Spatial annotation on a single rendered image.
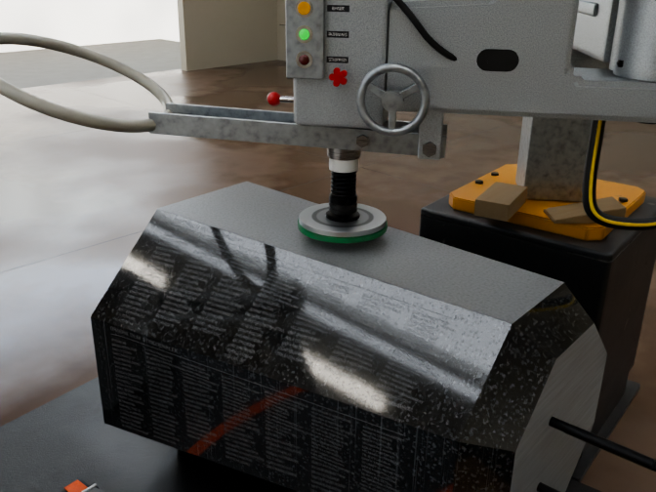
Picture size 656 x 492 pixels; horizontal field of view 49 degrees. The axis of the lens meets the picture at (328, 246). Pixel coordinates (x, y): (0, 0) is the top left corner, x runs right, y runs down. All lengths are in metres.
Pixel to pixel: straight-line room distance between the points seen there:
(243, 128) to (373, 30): 0.38
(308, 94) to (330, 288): 0.43
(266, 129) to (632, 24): 0.79
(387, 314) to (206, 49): 8.60
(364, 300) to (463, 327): 0.23
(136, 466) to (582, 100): 1.65
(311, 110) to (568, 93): 0.53
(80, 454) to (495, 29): 1.75
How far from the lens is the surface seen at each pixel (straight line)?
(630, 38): 1.61
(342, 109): 1.56
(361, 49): 1.53
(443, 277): 1.58
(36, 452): 2.50
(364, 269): 1.59
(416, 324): 1.47
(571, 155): 2.27
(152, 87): 1.98
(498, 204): 2.08
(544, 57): 1.54
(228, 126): 1.67
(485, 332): 1.42
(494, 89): 1.54
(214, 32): 10.00
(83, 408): 2.66
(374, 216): 1.75
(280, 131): 1.64
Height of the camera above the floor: 1.49
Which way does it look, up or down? 23 degrees down
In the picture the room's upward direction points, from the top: 1 degrees clockwise
